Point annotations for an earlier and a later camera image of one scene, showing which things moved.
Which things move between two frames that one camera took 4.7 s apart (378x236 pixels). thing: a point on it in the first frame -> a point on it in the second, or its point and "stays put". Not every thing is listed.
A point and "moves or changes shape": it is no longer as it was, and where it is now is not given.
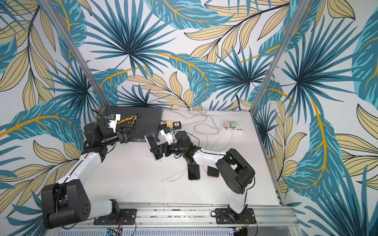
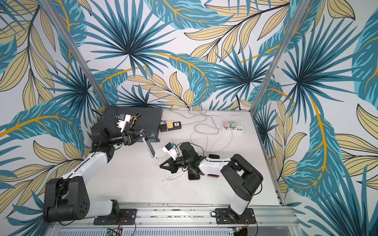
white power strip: x=238 y=130 stays put
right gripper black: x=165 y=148 -> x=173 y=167
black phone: x=151 y=140 moves or changes shape
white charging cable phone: x=217 y=138 -> x=214 y=115
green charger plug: x=233 y=125 stays put
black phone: x=193 y=171 stays put
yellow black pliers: x=134 y=117 stays put
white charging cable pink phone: x=230 y=141 stays put
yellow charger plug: x=170 y=124 stays put
